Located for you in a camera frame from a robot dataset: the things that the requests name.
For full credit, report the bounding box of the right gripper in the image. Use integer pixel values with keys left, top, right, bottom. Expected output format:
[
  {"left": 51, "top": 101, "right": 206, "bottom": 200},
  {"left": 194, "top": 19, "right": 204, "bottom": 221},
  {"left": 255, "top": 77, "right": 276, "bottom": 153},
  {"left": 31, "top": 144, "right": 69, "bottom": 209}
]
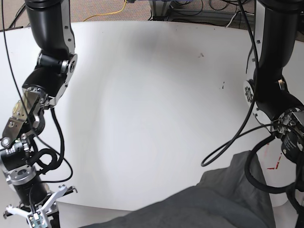
[{"left": 3, "top": 181, "right": 77, "bottom": 228}]

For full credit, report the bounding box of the dark grey t-shirt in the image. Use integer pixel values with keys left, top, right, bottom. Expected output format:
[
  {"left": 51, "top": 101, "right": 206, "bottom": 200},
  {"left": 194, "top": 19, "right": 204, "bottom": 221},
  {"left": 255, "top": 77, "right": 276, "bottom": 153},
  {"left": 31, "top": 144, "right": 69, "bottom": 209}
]
[{"left": 91, "top": 152, "right": 276, "bottom": 228}]

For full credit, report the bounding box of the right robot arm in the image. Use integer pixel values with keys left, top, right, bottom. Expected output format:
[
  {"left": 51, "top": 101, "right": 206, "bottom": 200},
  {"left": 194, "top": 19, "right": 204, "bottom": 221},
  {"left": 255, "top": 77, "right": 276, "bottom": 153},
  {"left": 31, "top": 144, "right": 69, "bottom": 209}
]
[{"left": 0, "top": 0, "right": 77, "bottom": 228}]

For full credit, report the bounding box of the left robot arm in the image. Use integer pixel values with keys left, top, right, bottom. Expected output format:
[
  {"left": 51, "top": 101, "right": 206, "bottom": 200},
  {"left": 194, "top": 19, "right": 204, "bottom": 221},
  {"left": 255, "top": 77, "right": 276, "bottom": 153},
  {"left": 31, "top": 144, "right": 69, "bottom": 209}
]
[{"left": 244, "top": 0, "right": 304, "bottom": 164}]

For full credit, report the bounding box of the red tape rectangle marking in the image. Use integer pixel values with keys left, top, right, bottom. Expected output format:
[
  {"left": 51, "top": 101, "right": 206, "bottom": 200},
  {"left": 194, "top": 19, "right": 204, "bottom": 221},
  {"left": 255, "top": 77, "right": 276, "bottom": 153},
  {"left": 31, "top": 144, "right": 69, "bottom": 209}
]
[{"left": 262, "top": 142, "right": 282, "bottom": 170}]

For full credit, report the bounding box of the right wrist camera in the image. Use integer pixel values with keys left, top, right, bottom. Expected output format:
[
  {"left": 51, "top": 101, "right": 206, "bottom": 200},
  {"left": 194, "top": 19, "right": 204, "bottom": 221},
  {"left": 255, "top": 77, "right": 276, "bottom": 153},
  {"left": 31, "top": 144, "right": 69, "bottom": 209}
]
[{"left": 27, "top": 213, "right": 48, "bottom": 228}]

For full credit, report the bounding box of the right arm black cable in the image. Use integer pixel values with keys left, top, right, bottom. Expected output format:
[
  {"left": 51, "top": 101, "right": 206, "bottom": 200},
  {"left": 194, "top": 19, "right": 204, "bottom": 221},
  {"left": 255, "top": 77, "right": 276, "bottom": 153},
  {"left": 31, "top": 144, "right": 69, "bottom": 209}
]
[{"left": 0, "top": 0, "right": 74, "bottom": 183}]

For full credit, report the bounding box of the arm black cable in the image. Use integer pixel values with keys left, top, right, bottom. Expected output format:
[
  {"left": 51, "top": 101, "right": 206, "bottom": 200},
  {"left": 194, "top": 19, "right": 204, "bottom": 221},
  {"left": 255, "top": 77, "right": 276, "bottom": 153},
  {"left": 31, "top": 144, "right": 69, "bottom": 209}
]
[
  {"left": 0, "top": 0, "right": 74, "bottom": 183},
  {"left": 200, "top": 0, "right": 304, "bottom": 214}
]

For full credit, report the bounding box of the yellow cable on floor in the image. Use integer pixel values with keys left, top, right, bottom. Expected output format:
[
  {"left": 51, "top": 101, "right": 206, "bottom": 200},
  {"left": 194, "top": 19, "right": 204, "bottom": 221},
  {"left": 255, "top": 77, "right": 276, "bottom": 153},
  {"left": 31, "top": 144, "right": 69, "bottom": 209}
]
[{"left": 83, "top": 0, "right": 126, "bottom": 22}]

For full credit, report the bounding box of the aluminium frame stand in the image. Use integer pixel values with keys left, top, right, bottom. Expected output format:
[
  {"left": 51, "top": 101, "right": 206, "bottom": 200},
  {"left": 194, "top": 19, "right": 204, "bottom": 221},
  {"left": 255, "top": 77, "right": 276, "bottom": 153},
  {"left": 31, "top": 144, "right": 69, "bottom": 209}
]
[{"left": 148, "top": 0, "right": 245, "bottom": 27}]

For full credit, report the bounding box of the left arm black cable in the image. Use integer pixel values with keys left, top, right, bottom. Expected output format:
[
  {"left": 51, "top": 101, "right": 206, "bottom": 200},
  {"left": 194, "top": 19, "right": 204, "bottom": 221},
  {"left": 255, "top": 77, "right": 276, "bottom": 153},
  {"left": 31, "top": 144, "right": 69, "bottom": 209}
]
[{"left": 200, "top": 0, "right": 304, "bottom": 214}]

